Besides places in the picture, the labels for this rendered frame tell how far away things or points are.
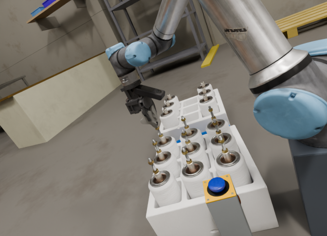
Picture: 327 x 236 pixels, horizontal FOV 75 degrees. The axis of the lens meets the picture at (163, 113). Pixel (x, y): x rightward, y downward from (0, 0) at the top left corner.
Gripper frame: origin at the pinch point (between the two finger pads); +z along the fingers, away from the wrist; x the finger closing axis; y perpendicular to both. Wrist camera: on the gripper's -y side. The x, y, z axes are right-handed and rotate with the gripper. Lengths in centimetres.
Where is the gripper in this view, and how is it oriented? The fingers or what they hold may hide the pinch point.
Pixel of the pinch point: (156, 124)
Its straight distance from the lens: 90.2
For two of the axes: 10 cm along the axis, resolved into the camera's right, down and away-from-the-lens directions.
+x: -3.1, 4.9, -8.2
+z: 3.9, 8.5, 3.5
